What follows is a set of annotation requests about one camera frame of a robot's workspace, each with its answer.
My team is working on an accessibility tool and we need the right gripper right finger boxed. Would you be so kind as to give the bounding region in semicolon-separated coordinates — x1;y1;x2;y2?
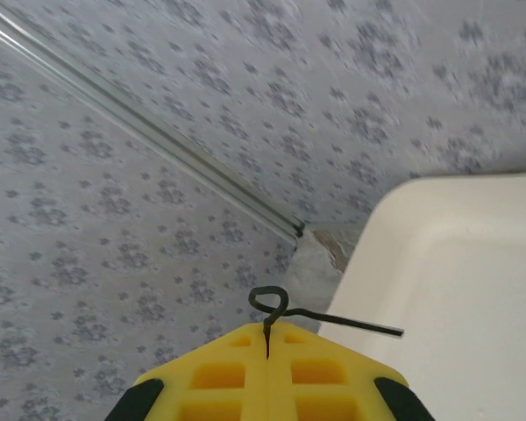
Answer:
266;323;435;421

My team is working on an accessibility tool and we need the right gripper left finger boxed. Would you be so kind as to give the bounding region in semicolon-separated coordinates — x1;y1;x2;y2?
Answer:
104;323;272;421

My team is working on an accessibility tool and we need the white rectangular plastic tray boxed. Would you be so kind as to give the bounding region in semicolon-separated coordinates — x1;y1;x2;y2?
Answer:
322;170;526;421

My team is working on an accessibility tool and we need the black thin cable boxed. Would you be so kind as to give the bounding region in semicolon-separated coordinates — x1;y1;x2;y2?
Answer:
248;285;405;359

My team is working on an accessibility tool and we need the aluminium frame post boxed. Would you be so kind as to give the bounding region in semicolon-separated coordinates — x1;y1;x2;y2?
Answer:
0;4;307;246

